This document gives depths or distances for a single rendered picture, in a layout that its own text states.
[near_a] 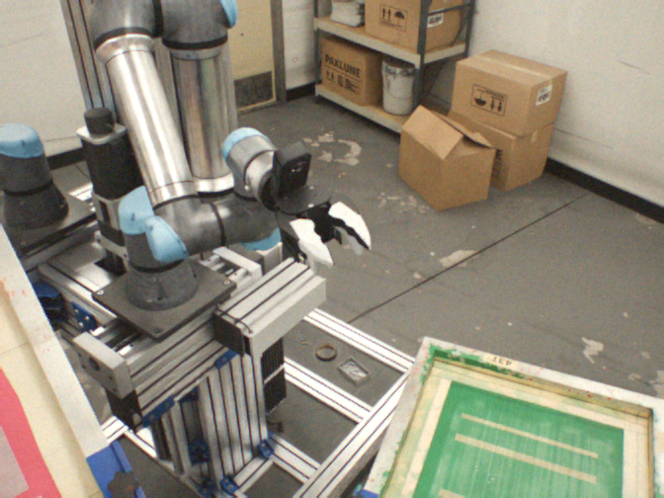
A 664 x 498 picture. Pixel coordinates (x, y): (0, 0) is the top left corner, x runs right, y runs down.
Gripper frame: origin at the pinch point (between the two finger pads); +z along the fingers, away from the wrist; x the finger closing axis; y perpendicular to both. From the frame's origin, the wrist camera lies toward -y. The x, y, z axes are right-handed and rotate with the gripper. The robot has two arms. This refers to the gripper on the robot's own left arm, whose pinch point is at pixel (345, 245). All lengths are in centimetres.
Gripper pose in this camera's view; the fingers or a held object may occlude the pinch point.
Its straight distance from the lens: 75.4
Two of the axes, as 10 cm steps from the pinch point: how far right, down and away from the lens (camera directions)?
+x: -8.7, 3.8, -3.0
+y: 1.2, 7.7, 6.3
